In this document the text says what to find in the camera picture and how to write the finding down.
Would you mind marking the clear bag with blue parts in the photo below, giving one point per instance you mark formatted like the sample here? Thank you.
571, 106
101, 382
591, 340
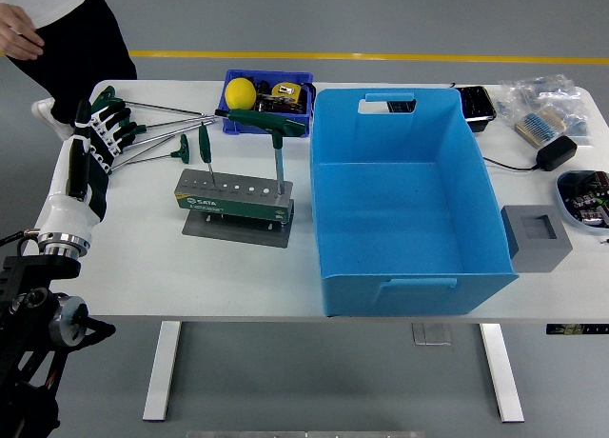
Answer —
578, 121

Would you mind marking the black power adapter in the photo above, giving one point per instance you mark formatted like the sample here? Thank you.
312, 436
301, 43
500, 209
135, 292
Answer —
556, 152

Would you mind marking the yellow lemon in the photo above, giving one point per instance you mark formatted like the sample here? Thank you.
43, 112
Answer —
240, 93

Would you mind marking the grey metal bracket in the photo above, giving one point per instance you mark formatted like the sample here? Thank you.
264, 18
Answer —
430, 334

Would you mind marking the black table control panel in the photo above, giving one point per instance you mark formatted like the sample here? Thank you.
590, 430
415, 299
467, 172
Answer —
575, 329

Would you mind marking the small dark blue bin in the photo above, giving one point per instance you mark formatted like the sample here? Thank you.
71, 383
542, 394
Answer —
247, 130

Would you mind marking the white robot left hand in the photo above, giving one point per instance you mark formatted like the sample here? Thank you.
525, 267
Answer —
71, 209

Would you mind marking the grey foam block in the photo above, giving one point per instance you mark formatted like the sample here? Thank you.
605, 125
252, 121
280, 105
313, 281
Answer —
537, 257

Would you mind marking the electronic components heap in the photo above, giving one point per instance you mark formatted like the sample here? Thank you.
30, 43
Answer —
590, 200

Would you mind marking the white table leg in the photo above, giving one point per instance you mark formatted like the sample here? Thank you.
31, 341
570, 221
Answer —
502, 371
162, 371

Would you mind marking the yellow tape measure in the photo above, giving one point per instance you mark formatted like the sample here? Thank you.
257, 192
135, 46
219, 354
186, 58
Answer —
285, 93

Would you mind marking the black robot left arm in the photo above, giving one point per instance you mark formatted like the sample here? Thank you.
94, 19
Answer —
28, 271

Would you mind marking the clear plastic parts bag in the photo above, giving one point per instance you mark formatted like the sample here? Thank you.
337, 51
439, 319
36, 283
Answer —
537, 88

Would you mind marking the person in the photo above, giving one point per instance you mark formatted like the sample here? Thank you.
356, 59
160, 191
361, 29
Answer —
95, 43

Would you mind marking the person's right hand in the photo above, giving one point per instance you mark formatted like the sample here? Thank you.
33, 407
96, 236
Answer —
19, 33

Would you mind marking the bag of blue resistor strips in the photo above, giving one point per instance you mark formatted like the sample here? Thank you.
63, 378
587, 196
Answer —
540, 126

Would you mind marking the black plastic tray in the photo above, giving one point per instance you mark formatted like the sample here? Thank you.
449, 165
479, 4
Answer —
476, 107

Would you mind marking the large light blue box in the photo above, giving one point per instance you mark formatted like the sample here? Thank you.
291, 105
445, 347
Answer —
395, 209

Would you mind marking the blue-rimmed bowl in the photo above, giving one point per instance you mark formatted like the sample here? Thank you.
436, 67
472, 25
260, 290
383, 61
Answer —
561, 190

